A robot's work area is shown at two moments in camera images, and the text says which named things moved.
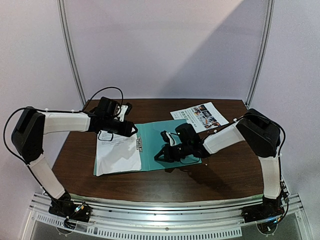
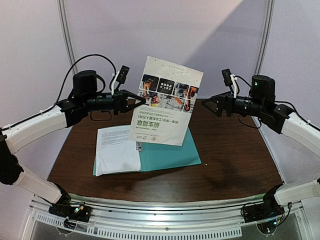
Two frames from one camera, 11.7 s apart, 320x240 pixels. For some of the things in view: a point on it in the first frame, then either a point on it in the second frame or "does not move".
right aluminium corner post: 270,16 does not move
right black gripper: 169,152 to 229,105
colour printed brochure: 203,117 to 169,90
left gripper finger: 132,125 to 137,105
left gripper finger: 133,133 to 130,94
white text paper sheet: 120,154 does not move
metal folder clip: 139,144 does not move
